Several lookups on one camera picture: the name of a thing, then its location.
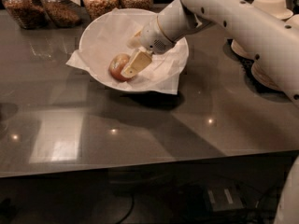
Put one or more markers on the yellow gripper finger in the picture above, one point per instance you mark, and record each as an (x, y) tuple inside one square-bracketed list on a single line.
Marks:
[(134, 41), (139, 60)]

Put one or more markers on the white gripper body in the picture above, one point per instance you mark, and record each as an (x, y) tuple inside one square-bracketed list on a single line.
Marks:
[(151, 37)]

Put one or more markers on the red-yellow apple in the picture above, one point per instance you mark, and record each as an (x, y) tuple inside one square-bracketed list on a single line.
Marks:
[(116, 66)]

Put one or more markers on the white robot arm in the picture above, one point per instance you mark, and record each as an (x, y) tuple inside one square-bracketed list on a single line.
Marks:
[(271, 43)]

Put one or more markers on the white bowl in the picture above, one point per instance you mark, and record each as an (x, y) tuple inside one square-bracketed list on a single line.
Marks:
[(93, 41)]

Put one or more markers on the white paper liner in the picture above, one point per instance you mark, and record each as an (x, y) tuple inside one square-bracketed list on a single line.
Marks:
[(106, 38)]

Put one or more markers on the glass jar of nuts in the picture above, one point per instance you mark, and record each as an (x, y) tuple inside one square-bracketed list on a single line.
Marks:
[(97, 8)]

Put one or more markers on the glass jar with label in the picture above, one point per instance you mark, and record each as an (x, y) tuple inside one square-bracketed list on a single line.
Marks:
[(63, 13)]

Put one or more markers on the black tray mat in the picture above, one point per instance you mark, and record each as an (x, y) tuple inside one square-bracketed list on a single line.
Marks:
[(254, 85)]

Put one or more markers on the glass jar dark grains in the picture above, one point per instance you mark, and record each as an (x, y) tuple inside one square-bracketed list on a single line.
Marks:
[(29, 14)]

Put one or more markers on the rear stack of paper bowls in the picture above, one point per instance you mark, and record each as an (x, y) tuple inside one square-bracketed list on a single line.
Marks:
[(276, 8)]

